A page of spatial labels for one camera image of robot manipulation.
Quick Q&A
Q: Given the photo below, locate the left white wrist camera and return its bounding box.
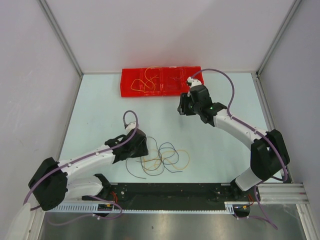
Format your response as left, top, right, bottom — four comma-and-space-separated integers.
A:
125, 121, 138, 132

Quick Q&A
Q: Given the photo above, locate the aluminium corner post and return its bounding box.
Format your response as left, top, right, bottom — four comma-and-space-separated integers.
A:
255, 0, 304, 77
36, 0, 84, 79

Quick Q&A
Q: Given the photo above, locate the left aluminium corner post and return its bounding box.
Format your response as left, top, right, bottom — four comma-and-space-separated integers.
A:
36, 0, 84, 79

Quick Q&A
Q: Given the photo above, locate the yellow thin wire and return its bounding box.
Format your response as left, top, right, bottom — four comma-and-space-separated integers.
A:
136, 148, 191, 173
130, 66, 161, 92

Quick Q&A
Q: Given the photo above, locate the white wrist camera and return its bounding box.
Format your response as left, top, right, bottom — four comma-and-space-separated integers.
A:
186, 77, 203, 88
125, 121, 138, 132

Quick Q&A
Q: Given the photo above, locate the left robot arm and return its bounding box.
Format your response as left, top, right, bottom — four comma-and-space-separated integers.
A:
24, 128, 149, 211

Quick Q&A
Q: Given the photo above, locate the right aluminium corner post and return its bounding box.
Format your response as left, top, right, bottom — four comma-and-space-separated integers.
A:
255, 0, 304, 77

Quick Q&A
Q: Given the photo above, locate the brown thin wire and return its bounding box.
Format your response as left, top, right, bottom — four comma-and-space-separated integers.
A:
126, 136, 166, 180

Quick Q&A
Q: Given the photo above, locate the grey slotted cable duct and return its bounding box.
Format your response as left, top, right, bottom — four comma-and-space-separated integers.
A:
48, 202, 234, 215

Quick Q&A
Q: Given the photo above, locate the red compartment bin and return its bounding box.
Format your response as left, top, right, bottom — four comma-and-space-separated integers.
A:
120, 66, 201, 98

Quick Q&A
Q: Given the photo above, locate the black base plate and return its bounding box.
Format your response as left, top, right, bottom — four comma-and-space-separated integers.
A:
96, 183, 260, 202

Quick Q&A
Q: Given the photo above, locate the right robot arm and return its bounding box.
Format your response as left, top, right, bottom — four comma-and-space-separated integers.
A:
177, 84, 290, 201

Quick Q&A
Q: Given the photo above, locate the aluminium frame rail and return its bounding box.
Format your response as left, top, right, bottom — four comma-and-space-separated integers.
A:
36, 182, 308, 203

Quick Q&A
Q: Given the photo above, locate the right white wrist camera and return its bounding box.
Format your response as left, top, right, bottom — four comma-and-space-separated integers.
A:
186, 77, 203, 88

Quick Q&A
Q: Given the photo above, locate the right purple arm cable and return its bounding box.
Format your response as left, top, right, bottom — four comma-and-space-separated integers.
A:
191, 68, 288, 230

